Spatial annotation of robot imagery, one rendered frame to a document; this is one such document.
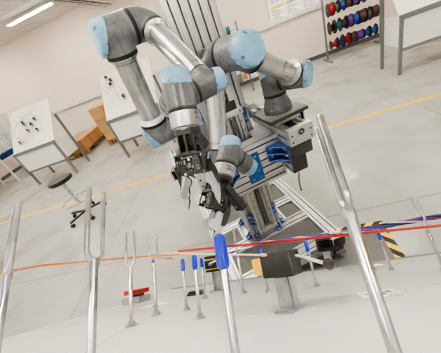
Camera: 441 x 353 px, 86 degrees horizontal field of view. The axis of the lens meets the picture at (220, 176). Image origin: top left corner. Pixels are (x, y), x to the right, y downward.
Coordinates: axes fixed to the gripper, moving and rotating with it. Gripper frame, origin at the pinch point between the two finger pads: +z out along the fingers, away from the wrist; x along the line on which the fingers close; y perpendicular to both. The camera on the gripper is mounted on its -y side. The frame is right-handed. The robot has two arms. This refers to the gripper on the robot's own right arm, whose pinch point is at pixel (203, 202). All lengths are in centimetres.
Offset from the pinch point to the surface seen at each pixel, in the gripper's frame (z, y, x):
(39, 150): -99, -445, -425
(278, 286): 6.3, 34.0, 13.8
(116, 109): -141, -413, -212
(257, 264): 3.9, 32.1, 11.6
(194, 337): 6.2, 41.1, 3.8
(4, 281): -5.7, 47.8, -7.5
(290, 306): 8.3, 35.5, 14.7
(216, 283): 21.7, 3.5, -0.3
